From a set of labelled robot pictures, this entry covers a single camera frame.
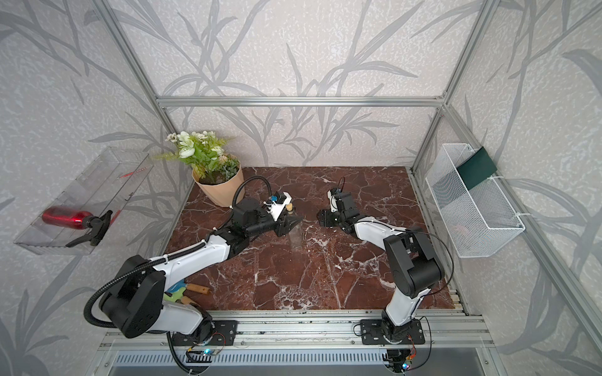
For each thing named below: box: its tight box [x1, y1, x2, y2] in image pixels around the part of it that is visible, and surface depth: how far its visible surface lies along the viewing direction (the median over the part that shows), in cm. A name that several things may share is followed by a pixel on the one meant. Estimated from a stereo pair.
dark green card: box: [456, 145, 498, 191], surface depth 71 cm
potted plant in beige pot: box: [152, 130, 246, 207], surface depth 94 cm
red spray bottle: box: [42, 206, 113, 248], surface depth 56 cm
